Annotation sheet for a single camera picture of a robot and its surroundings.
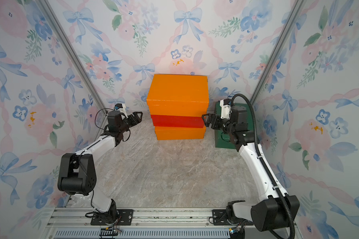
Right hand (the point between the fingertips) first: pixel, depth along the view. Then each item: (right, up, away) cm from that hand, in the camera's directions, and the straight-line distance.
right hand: (211, 116), depth 75 cm
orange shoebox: (-20, -10, +23) cm, 32 cm away
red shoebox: (-17, -2, +15) cm, 23 cm away
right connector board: (+10, -56, -3) cm, 57 cm away
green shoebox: (+3, -12, -10) cm, 16 cm away
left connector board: (-53, -57, -2) cm, 78 cm away
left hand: (-40, +3, +15) cm, 43 cm away
